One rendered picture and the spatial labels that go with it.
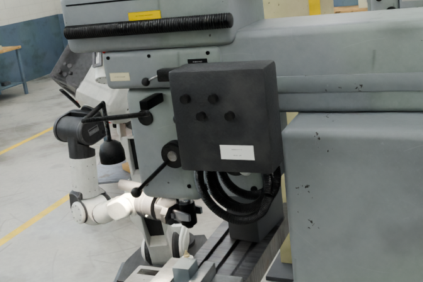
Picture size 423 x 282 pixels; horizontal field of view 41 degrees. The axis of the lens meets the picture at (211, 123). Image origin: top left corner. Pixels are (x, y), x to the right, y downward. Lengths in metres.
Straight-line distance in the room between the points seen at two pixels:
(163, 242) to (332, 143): 1.50
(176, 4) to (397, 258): 0.74
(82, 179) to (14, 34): 10.22
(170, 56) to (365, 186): 0.55
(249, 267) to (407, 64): 0.93
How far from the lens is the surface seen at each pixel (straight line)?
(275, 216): 2.12
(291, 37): 1.28
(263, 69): 1.04
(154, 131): 1.49
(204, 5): 1.32
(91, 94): 1.98
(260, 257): 1.95
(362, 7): 9.83
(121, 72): 1.47
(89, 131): 1.95
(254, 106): 1.06
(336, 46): 1.26
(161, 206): 1.68
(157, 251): 2.60
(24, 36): 12.33
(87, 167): 1.99
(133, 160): 2.40
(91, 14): 1.48
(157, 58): 1.41
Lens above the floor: 1.92
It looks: 16 degrees down
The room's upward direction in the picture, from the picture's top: 7 degrees counter-clockwise
